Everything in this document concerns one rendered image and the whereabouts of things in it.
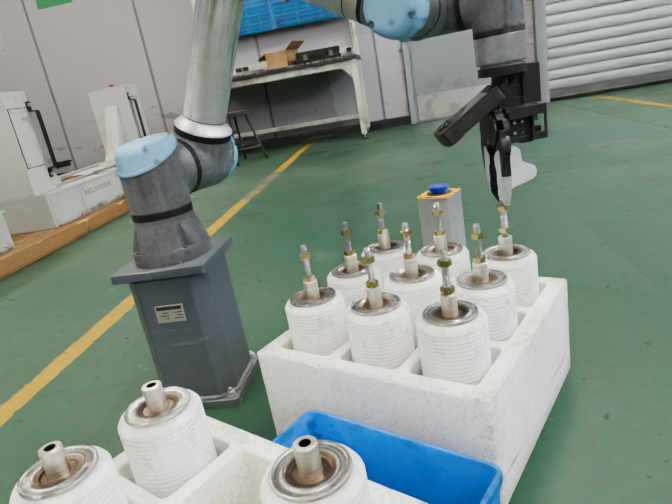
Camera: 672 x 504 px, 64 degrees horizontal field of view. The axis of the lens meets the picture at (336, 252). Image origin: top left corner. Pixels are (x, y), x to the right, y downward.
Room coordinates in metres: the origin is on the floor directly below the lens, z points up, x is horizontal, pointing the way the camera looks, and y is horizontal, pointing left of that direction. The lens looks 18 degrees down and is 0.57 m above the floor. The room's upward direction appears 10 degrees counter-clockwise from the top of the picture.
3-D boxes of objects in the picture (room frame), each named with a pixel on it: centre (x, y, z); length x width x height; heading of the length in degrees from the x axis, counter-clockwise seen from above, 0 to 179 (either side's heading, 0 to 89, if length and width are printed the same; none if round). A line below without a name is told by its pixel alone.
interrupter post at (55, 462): (0.46, 0.31, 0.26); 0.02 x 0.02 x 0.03
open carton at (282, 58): (5.58, 0.18, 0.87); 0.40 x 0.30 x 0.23; 67
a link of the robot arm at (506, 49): (0.84, -0.30, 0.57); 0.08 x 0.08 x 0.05
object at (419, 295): (0.82, -0.12, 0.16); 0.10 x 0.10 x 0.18
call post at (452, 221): (1.09, -0.23, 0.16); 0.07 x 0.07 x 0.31; 52
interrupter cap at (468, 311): (0.65, -0.14, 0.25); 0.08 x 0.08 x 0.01
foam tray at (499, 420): (0.82, -0.12, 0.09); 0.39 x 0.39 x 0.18; 52
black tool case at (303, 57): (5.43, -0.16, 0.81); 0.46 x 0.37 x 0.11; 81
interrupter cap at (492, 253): (0.84, -0.28, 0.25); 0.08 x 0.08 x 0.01
